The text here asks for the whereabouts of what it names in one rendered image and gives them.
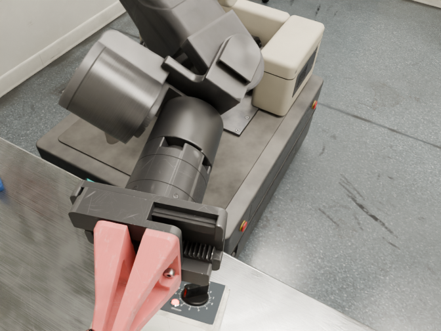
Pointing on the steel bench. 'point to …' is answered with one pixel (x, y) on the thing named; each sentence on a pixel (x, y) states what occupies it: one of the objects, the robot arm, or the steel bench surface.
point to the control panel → (207, 316)
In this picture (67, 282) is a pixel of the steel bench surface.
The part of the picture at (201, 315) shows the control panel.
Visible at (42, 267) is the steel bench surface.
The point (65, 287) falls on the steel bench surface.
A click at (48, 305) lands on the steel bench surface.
